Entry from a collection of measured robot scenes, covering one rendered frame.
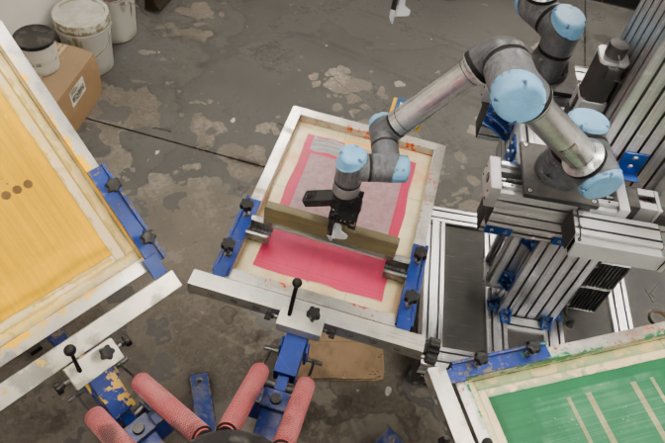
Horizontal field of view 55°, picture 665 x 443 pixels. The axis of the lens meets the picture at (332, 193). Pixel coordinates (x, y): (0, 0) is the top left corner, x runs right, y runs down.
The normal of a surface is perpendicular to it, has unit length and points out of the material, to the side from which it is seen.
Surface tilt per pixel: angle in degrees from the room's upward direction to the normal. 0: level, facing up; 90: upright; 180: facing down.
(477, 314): 0
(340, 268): 0
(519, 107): 85
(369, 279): 0
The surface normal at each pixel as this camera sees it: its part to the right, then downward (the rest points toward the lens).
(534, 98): -0.07, 0.72
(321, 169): 0.11, -0.64
